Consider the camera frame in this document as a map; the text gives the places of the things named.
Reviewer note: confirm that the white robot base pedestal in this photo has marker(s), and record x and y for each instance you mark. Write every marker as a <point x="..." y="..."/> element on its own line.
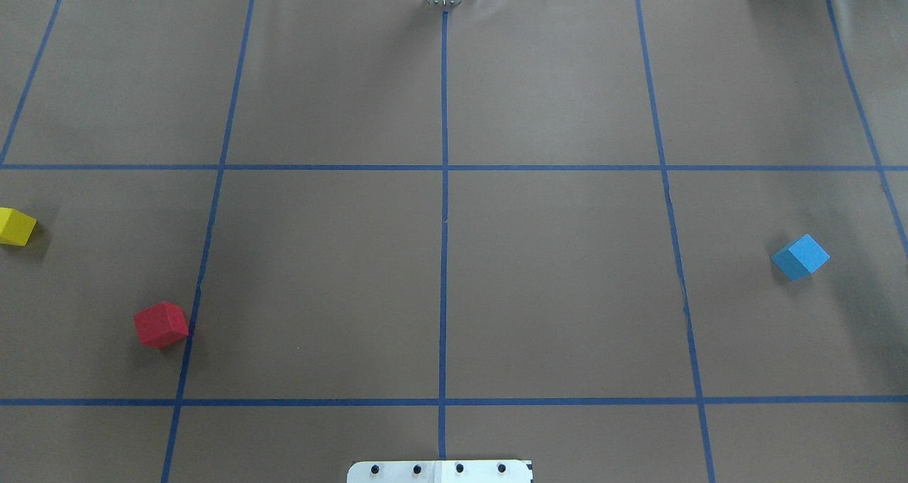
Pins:
<point x="441" y="471"/>

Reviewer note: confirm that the red wooden block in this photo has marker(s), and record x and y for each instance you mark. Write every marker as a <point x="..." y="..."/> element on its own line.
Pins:
<point x="161" y="325"/>

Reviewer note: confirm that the yellow wooden block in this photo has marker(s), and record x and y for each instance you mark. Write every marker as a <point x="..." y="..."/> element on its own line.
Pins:
<point x="16" y="227"/>

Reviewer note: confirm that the blue wooden block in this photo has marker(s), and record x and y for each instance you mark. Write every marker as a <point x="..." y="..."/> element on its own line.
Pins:
<point x="800" y="258"/>

